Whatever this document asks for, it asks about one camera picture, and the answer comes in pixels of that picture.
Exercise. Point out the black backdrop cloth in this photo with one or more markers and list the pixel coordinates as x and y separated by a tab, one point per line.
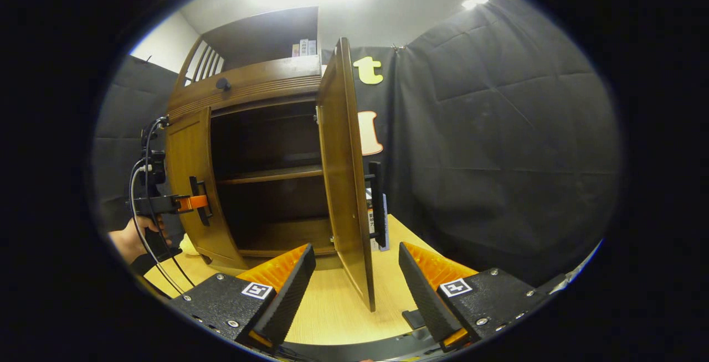
498	157

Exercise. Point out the black round drawer knob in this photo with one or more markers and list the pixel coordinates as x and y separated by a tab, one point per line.
223	83

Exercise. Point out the small ceiling light panel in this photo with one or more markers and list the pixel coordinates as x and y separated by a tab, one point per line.
475	1

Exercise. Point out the wooden double-door shoe cabinet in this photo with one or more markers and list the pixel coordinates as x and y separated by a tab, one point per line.
260	35

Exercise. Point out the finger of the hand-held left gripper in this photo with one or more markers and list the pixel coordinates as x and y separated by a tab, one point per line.
193	203

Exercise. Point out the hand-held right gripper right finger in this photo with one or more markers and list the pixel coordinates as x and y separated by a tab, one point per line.
424	295

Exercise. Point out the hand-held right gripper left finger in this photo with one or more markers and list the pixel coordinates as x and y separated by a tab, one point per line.
291	295

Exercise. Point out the wooden cabinet door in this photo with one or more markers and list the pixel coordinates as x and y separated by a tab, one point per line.
185	157
343	185

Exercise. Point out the wooden inner cabinet shelf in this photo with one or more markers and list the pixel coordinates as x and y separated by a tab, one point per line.
277	174

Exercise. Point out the wooden cabinet drawer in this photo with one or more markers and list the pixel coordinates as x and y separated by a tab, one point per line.
260	82

